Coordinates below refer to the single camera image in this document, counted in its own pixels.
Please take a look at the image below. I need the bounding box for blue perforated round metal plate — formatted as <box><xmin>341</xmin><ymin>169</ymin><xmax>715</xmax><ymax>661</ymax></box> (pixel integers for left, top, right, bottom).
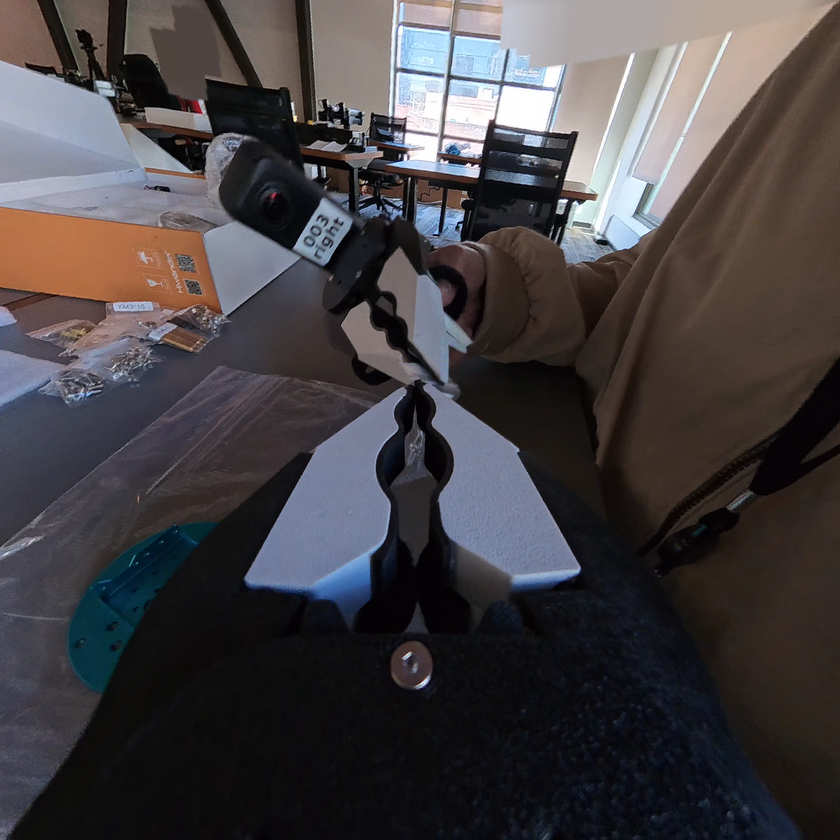
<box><xmin>69</xmin><ymin>521</ymin><xmax>219</xmax><ymax>694</ymax></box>

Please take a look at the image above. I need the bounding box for person's right hand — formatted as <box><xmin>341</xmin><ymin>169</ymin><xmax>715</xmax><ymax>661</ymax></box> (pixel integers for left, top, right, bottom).
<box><xmin>427</xmin><ymin>241</ymin><xmax>488</xmax><ymax>337</ymax></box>

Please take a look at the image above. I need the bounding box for bubble-wrapped wheel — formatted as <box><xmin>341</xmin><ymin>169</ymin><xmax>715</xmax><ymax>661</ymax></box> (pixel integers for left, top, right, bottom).
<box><xmin>206</xmin><ymin>133</ymin><xmax>245</xmax><ymax>206</ymax></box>

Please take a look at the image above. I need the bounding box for white foam sheet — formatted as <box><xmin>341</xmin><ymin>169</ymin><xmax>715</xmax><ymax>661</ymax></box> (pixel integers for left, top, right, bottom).
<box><xmin>0</xmin><ymin>305</ymin><xmax>68</xmax><ymax>408</ymax></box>

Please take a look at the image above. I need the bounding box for zip bag of mixed hardware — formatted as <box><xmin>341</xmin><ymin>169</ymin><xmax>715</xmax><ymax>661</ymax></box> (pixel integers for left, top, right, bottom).
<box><xmin>79</xmin><ymin>301</ymin><xmax>169</xmax><ymax>349</ymax></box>

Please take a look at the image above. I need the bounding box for clear plastic bag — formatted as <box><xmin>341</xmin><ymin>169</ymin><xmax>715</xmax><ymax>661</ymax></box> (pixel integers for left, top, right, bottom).
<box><xmin>0</xmin><ymin>366</ymin><xmax>403</xmax><ymax>815</ymax></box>

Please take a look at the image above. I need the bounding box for beige roller blind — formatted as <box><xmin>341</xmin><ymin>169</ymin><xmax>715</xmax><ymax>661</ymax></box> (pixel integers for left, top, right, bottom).
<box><xmin>633</xmin><ymin>33</ymin><xmax>731</xmax><ymax>186</ymax></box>

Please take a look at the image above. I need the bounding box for orange and white box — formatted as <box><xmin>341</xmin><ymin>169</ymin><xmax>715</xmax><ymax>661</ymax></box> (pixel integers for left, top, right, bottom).
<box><xmin>0</xmin><ymin>59</ymin><xmax>304</xmax><ymax>316</ymax></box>

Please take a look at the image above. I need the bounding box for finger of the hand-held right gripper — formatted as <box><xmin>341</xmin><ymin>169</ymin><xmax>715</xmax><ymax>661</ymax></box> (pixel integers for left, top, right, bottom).
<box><xmin>376</xmin><ymin>251</ymin><xmax>452</xmax><ymax>389</ymax></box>
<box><xmin>341</xmin><ymin>297</ymin><xmax>455</xmax><ymax>386</ymax></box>

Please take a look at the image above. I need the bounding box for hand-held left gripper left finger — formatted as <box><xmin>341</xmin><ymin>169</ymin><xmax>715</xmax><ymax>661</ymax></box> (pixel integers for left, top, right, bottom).
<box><xmin>243</xmin><ymin>387</ymin><xmax>421</xmax><ymax>634</ymax></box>

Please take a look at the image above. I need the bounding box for person's right forearm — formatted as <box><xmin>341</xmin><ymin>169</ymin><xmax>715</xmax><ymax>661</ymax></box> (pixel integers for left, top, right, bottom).
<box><xmin>469</xmin><ymin>226</ymin><xmax>596</xmax><ymax>366</ymax></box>

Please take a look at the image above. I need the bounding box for gridded glass window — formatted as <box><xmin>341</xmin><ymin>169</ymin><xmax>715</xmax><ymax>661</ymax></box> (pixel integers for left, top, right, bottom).
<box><xmin>394</xmin><ymin>0</ymin><xmax>567</xmax><ymax>163</ymax></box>

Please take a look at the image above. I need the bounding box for blue side bracket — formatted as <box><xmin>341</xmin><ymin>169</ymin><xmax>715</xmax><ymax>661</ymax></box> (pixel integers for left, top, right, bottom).
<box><xmin>98</xmin><ymin>528</ymin><xmax>206</xmax><ymax>632</ymax></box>

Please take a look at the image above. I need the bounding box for small labelled clear zip bag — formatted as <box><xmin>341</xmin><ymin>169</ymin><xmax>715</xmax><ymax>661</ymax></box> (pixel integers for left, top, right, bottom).
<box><xmin>402</xmin><ymin>377</ymin><xmax>462</xmax><ymax>475</ymax></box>

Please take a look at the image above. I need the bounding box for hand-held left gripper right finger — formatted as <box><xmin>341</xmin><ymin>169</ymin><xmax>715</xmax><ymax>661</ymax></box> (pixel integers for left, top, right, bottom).
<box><xmin>415</xmin><ymin>385</ymin><xmax>583</xmax><ymax>634</ymax></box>

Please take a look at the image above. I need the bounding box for zip bag of brass nuts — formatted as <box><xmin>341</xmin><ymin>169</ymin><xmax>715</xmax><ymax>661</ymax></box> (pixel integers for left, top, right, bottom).
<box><xmin>29</xmin><ymin>319</ymin><xmax>97</xmax><ymax>359</ymax></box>

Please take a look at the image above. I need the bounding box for zip bag of silver screws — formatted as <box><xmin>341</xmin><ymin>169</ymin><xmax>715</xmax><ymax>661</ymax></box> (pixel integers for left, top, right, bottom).
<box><xmin>39</xmin><ymin>369</ymin><xmax>106</xmax><ymax>408</ymax></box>

